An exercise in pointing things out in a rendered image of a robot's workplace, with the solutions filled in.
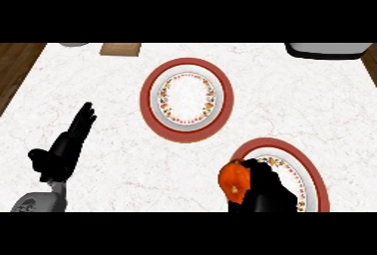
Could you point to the grey and black appliance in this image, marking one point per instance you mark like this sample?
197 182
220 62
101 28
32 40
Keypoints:
327 50

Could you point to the grey round object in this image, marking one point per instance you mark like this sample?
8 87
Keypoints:
75 44

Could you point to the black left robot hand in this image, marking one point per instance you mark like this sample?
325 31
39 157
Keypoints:
64 152

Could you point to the brown wooden board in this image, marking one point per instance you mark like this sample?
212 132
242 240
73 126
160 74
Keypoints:
121 49

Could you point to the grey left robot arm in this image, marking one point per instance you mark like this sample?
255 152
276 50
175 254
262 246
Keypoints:
42 201

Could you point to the orange squash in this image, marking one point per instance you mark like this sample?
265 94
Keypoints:
234 182

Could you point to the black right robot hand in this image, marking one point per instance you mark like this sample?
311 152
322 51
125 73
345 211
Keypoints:
265 189

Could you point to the red-rimmed floral plate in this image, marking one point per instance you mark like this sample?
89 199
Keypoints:
307 172
187 99

